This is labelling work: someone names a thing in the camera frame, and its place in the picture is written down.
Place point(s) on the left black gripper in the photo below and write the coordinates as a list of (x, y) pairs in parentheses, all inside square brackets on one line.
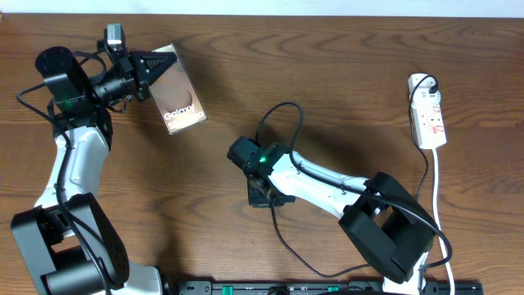
[(137, 63)]

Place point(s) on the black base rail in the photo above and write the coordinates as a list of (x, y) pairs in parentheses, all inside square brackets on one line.
[(198, 287)]

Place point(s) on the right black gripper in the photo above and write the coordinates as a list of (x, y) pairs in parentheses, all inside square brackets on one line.
[(254, 199)]

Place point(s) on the white power strip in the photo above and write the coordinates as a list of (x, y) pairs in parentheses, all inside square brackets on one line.
[(425, 97)]

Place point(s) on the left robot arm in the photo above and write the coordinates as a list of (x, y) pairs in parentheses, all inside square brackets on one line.
[(66, 240)]

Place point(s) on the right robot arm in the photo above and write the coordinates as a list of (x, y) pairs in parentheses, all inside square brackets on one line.
[(383, 221)]

